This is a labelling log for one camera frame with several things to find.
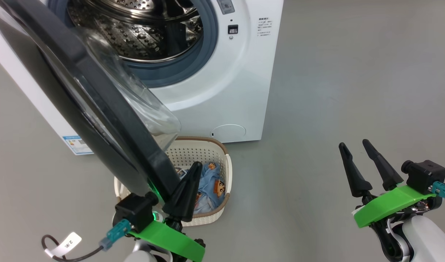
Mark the round white filter cover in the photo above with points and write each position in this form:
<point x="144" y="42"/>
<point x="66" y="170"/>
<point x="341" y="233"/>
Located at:
<point x="228" y="133"/>

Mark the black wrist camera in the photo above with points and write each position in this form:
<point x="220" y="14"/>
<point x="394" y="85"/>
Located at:
<point x="135" y="211"/>
<point x="426" y="174"/>

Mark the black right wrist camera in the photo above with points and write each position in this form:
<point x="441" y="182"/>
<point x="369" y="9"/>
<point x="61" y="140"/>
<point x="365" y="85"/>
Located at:
<point x="426" y="174"/>

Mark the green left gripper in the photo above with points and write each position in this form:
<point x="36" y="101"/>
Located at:
<point x="168" y="240"/>

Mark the grey warning sticker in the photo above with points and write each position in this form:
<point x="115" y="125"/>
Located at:
<point x="226" y="6"/>

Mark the cream perforated laundry basket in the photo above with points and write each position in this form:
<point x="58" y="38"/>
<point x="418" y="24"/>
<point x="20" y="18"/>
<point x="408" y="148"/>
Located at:
<point x="208" y="153"/>

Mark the blue cartoon print garment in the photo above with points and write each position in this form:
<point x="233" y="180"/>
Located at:
<point x="209" y="182"/>

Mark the blue energy label sticker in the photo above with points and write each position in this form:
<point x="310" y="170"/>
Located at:
<point x="75" y="145"/>

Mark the white front-load washing machine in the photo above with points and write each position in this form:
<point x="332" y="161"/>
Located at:
<point x="222" y="91"/>

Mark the black round washer door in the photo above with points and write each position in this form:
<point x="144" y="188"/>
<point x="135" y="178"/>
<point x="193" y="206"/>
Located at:
<point x="99" y="102"/>

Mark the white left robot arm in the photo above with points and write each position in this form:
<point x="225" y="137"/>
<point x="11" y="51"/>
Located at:
<point x="142" y="256"/>

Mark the stainless steel washing machine drum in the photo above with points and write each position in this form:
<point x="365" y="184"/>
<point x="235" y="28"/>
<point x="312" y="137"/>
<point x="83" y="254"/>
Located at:
<point x="142" y="36"/>

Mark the grey rubber door gasket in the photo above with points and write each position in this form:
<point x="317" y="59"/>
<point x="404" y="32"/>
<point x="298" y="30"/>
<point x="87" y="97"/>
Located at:
<point x="193" y="69"/>

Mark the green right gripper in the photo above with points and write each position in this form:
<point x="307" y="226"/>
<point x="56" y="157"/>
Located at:
<point x="389" y="203"/>

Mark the black door latch socket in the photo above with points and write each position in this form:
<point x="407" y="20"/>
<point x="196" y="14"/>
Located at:
<point x="233" y="29"/>

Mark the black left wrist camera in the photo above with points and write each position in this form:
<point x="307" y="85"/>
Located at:
<point x="135" y="211"/>

